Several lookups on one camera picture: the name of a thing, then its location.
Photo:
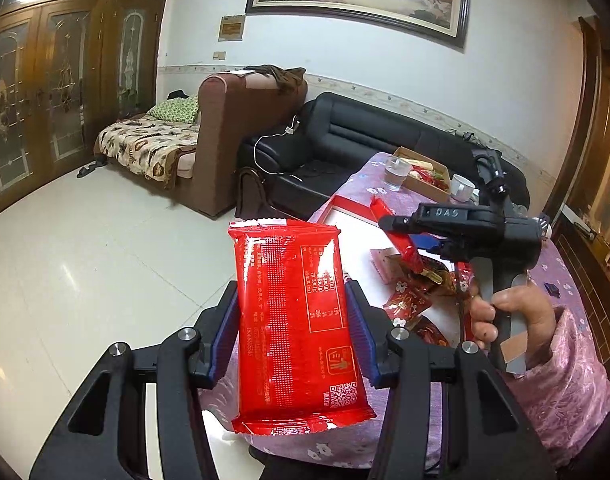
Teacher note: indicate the red box with white inside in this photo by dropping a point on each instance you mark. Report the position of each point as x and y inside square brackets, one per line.
[360, 240]

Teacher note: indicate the small red candy packet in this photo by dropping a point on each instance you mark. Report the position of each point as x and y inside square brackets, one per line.
[462, 280]

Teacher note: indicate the dark slippers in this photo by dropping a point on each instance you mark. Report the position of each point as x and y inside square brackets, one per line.
[89, 170]

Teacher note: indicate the patterned blanket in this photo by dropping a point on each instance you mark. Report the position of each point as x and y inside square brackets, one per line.
[140, 145]

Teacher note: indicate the dark cloth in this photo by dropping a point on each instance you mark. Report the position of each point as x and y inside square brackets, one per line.
[277, 77]

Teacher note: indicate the clear plastic cup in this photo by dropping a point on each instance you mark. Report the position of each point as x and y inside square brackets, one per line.
[397, 174]

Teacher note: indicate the large red snack packet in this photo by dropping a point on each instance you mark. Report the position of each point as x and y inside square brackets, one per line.
[295, 320]
[402, 247]

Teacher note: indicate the wall plaque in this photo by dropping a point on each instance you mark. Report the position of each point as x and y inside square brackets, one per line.
[232, 27]

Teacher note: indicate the brown armchair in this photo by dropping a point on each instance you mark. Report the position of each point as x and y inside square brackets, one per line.
[225, 140]

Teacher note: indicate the brown bag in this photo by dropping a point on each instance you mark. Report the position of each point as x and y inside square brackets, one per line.
[252, 192]

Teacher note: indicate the red packet with white flowers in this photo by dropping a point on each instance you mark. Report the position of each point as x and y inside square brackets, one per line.
[407, 306]

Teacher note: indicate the black leather sofa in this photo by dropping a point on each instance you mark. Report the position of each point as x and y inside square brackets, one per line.
[345, 130]

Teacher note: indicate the dark wooden sideboard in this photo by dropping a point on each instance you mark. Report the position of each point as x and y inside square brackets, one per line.
[595, 285]

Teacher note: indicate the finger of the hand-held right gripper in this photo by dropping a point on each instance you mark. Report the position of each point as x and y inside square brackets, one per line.
[442, 252]
[397, 224]

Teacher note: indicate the small dark wrapper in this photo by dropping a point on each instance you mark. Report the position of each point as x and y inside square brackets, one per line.
[552, 289]

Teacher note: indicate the cardboard box of snacks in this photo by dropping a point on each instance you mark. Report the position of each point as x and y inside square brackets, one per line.
[427, 172]

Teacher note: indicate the person's right hand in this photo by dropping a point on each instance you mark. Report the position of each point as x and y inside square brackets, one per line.
[530, 315]

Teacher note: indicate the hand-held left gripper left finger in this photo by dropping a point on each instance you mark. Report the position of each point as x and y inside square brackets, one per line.
[227, 332]

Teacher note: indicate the green pillow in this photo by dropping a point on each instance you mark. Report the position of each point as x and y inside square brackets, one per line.
[177, 109]

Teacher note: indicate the white mug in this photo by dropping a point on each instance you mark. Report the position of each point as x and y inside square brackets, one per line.
[462, 187]

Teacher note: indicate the wooden wardrobe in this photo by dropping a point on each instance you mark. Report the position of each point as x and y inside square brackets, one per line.
[50, 85]

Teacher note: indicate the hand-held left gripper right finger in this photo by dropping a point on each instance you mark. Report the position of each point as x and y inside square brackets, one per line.
[362, 332]

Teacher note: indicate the dark brown snack packet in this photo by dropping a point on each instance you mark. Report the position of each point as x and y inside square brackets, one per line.
[432, 334]

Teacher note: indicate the wooden glass door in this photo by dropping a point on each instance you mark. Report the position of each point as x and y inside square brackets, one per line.
[600, 160]

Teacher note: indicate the white pink snack packet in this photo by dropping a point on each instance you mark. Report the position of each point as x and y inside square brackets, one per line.
[385, 264]

